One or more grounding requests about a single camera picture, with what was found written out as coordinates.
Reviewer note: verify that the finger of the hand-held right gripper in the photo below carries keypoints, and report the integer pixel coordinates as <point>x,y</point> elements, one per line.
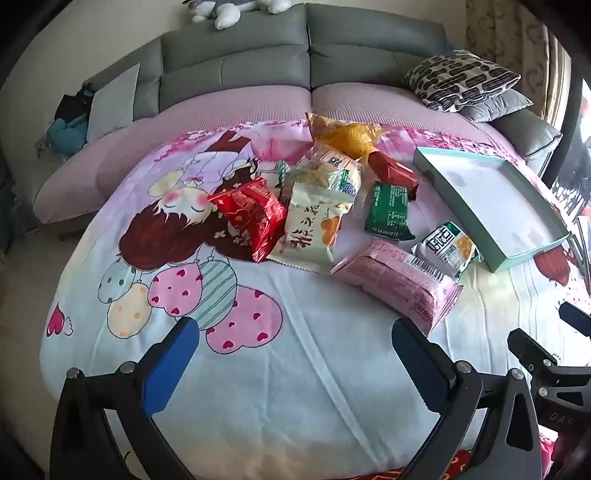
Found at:
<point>531,351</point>
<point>576,319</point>

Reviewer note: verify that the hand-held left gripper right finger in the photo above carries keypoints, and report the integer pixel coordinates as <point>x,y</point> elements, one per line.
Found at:
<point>419,369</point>

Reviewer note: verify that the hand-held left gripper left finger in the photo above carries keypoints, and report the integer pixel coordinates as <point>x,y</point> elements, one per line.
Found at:
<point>170,367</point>

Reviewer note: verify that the white green snack packet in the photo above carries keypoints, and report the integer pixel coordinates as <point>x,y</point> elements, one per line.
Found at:
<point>445,247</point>

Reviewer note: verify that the teal cardboard box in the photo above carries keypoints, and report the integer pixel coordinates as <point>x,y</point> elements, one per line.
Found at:
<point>489,198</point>

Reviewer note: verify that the dark green snack packet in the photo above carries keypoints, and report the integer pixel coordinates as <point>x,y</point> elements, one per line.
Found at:
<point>388,212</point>

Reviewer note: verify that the bright red snack packet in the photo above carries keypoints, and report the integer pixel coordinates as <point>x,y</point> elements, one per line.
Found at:
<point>249,217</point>

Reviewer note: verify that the cream snack packet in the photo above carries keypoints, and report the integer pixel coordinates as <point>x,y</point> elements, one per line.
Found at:
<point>304,230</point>

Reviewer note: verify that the dark red snack packet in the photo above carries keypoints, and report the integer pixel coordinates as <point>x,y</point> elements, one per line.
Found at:
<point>392,173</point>

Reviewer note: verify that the clear pale snack packet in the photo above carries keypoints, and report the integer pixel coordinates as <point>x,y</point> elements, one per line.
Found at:
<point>323,177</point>

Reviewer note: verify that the pink snack packet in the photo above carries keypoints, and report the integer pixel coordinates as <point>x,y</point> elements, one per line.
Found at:
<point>397,281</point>

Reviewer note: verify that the printed blanket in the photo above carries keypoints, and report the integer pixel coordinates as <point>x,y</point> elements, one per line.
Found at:
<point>277,369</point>

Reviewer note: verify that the grey pillow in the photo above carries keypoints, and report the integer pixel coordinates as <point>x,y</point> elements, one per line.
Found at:
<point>501,106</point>

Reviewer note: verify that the orange yellow snack packet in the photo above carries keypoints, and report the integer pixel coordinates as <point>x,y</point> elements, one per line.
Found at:
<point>351,136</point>

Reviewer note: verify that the pink sofa cover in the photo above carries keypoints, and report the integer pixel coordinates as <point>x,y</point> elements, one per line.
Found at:
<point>194,120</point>

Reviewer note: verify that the teal cloth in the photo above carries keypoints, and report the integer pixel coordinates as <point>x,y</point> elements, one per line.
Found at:
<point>67,136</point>

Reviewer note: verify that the black white patterned pillow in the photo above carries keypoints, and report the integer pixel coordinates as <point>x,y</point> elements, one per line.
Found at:
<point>461,78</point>

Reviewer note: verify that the light grey cushion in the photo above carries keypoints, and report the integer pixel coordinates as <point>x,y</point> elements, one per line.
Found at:
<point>113,106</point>

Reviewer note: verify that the black clothing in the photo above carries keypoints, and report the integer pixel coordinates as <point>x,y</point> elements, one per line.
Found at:
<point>71,106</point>

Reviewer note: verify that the beige patterned curtain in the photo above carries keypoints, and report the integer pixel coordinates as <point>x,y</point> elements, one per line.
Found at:
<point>517,41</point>

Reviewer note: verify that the grey sofa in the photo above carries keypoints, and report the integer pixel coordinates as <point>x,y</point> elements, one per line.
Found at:
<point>258,50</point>

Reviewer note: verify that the grey white plush toy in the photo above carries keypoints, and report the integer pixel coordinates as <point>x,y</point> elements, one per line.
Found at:
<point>226,14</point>

